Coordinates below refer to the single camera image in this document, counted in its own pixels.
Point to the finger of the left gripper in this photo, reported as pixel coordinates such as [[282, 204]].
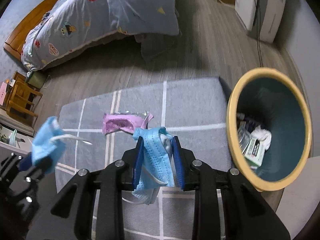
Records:
[[91, 195]]

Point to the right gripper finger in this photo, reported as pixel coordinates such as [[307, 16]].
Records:
[[224, 201]]

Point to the blue face mask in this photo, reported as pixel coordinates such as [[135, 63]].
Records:
[[49, 145], [156, 169]]

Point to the grey Coltalin medicine box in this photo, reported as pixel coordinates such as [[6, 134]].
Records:
[[254, 153]]

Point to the white tissue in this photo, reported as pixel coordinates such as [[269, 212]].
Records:
[[264, 136]]

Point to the purple snack wrapper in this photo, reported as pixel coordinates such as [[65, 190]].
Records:
[[124, 122]]

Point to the blue pill blister pack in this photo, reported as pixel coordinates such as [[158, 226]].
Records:
[[244, 137]]

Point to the yellow rimmed teal trash bin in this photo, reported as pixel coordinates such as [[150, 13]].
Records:
[[271, 98]]

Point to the small wooden stool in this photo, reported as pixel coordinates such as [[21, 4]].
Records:
[[22, 100]]

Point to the pink box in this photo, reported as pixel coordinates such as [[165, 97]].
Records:
[[3, 92]]

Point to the grey checked rug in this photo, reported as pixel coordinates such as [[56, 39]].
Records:
[[192, 110]]

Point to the green small bin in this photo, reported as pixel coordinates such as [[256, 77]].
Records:
[[36, 79]]

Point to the wooden bed headboard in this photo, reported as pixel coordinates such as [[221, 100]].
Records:
[[15, 41]]

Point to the blue patterned duvet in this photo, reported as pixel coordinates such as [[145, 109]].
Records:
[[73, 24]]

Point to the white air purifier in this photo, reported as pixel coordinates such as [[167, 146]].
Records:
[[260, 18]]

